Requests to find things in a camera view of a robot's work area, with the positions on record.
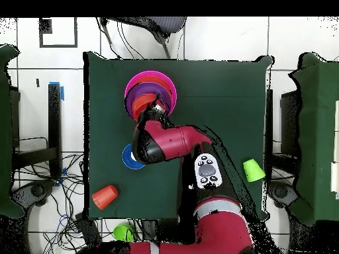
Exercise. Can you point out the green plastic cup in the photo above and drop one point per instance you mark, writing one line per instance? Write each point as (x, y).
(121, 232)
(253, 170)

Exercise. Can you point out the grey office chair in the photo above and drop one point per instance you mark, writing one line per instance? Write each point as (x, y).
(164, 25)

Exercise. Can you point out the dark green table cloth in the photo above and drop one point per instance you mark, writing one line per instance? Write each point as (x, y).
(225, 84)

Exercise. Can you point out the small orange plastic bowl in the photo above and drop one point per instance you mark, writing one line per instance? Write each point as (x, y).
(141, 103)

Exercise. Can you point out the large orange plastic bowl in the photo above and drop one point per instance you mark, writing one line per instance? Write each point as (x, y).
(159, 80)

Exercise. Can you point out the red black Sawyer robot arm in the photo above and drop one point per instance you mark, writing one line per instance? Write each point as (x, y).
(172, 140)

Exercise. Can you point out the blue plastic bowl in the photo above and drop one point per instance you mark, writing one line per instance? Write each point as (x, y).
(127, 158)

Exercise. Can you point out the black metal post frame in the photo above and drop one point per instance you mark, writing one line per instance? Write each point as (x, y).
(54, 119)

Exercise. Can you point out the black floor box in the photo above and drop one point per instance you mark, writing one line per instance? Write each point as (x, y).
(88, 232)

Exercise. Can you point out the large pink plastic bowl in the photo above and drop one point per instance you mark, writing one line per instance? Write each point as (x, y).
(137, 76)

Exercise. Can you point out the purple plastic bowl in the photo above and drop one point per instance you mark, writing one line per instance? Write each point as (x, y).
(137, 91)

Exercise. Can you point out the orange plastic cup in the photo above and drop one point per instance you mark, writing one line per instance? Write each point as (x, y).
(104, 197)

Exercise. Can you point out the dark green side cloth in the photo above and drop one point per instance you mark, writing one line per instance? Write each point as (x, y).
(5, 132)
(317, 132)

